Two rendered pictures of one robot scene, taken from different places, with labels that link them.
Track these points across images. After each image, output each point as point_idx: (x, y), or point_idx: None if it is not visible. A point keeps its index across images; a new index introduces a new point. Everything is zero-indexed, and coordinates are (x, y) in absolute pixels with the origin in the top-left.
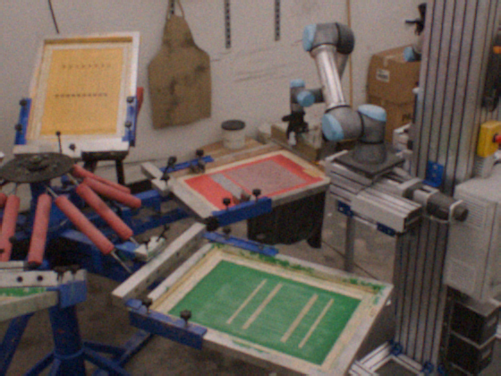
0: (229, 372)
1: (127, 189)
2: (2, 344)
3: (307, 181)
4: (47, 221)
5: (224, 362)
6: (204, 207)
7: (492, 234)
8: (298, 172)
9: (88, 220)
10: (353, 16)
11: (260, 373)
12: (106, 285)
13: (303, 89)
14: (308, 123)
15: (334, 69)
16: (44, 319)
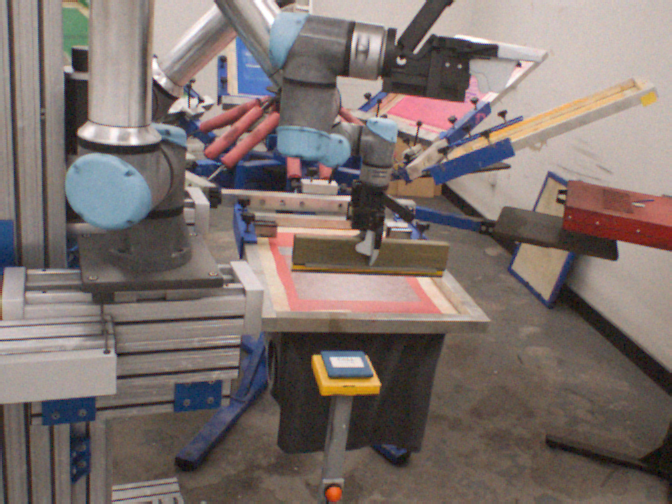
0: (239, 470)
1: (325, 173)
2: None
3: (303, 300)
4: (235, 113)
5: (262, 472)
6: (273, 214)
7: None
8: (346, 305)
9: (233, 129)
10: None
11: (214, 495)
12: (488, 424)
13: (347, 123)
14: (354, 209)
15: (201, 17)
16: None
